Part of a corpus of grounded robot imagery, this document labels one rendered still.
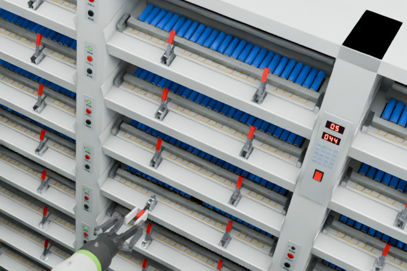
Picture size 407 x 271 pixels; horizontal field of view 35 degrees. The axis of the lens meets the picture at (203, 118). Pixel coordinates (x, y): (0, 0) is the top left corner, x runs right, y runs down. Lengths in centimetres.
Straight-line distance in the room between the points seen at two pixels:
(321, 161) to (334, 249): 32
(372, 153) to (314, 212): 27
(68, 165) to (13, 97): 29
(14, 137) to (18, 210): 38
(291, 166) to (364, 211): 22
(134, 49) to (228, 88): 28
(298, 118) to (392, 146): 23
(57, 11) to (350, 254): 106
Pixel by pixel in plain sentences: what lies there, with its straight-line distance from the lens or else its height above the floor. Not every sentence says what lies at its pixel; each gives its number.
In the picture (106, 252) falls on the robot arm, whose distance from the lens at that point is 182.
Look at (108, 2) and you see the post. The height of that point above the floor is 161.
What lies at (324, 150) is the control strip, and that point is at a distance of 159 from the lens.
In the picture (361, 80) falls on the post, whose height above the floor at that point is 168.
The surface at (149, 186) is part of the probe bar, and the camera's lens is 208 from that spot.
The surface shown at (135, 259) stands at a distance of 238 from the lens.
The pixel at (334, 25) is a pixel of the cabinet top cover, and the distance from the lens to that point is 150.
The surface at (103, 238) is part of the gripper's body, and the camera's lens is 185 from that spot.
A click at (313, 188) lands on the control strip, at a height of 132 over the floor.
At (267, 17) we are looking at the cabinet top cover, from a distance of 147.
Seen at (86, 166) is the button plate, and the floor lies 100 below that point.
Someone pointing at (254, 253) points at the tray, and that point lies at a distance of 200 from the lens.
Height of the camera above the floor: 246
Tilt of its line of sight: 39 degrees down
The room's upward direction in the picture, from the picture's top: 10 degrees clockwise
